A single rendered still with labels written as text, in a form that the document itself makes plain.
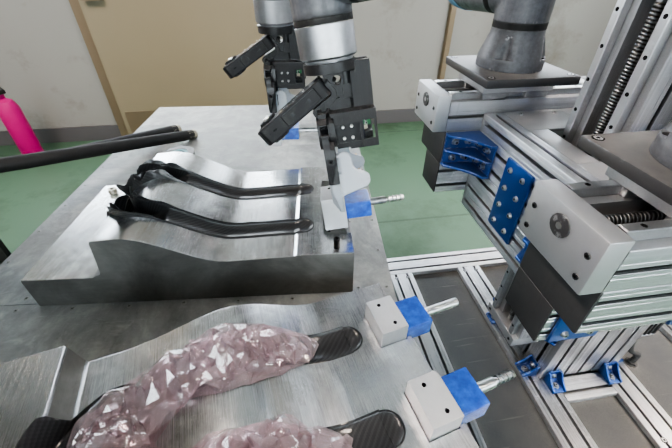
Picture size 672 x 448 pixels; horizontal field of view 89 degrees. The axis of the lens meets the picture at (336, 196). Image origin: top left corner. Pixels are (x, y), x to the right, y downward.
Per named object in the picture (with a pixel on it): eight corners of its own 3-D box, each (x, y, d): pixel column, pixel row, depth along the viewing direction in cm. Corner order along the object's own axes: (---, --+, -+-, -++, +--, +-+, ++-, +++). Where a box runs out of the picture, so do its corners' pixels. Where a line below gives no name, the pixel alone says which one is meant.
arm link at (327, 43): (292, 29, 40) (296, 28, 47) (300, 70, 42) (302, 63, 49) (356, 19, 40) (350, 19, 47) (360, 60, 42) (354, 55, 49)
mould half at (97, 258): (341, 200, 78) (342, 147, 70) (352, 291, 57) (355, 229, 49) (116, 207, 76) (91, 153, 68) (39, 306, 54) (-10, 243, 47)
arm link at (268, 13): (249, 0, 60) (256, -4, 66) (253, 29, 62) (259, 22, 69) (293, 0, 60) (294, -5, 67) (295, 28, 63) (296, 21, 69)
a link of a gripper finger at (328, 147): (340, 186, 47) (330, 121, 45) (329, 188, 47) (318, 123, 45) (339, 179, 51) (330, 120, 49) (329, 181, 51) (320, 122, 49)
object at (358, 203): (401, 204, 58) (399, 175, 56) (408, 219, 54) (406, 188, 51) (325, 214, 59) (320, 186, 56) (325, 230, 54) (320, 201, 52)
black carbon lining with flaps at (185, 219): (314, 190, 69) (312, 148, 63) (314, 246, 56) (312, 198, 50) (137, 196, 67) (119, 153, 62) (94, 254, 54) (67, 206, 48)
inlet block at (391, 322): (442, 300, 52) (449, 275, 49) (463, 327, 48) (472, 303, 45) (363, 327, 48) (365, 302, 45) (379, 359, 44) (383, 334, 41)
